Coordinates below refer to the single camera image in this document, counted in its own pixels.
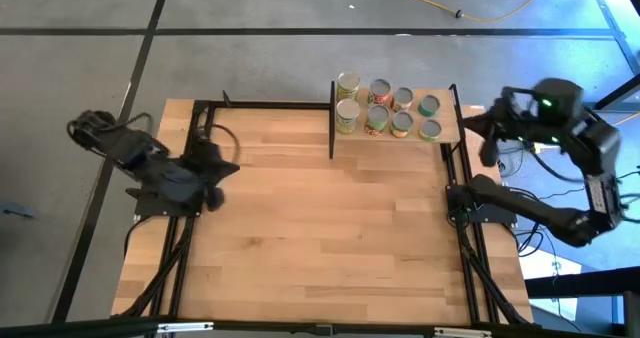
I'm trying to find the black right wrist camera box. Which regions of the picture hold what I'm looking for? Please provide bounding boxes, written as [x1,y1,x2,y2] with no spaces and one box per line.
[478,136,501,169]

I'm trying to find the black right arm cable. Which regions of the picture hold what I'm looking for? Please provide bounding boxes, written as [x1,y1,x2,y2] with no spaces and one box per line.
[519,137,586,185]

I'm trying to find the black aluminium table frame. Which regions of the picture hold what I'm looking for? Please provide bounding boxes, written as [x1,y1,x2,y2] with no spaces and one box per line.
[112,90,534,327]

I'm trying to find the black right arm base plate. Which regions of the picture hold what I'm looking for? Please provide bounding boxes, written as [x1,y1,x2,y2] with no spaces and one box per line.
[446,184,518,225]

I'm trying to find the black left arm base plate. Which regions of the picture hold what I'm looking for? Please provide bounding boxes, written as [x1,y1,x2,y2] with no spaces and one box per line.
[125,175,206,218]

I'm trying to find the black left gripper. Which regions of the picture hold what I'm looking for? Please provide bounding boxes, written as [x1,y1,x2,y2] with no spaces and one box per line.
[189,140,241,189]

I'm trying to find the mixed fruit food can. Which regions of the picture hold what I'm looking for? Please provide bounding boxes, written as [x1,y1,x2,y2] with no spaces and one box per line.
[363,103,391,138]

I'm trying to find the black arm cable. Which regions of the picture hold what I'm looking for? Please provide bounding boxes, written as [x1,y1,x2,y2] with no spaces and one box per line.
[199,121,243,165]
[519,137,586,185]

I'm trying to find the red label food can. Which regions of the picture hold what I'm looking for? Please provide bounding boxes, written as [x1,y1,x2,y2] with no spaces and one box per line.
[367,77,393,107]

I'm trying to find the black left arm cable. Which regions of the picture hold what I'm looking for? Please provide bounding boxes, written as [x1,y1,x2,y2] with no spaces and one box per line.
[199,121,243,165]

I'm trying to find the black metal rig bar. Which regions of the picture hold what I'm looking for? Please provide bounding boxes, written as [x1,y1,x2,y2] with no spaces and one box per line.
[587,0,640,74]
[524,265,640,300]
[593,75,640,111]

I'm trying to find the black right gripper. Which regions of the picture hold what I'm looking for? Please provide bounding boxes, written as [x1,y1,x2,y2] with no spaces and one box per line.
[462,86,536,140]

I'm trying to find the yellow floor cable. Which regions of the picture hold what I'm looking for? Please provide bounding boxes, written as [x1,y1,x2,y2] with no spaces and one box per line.
[399,0,557,23]

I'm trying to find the black rail with silver brackets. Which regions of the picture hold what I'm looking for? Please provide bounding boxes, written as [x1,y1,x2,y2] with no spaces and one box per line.
[0,313,640,338]

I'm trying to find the grey floor object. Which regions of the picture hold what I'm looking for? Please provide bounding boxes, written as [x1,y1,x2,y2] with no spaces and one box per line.
[0,201,39,223]

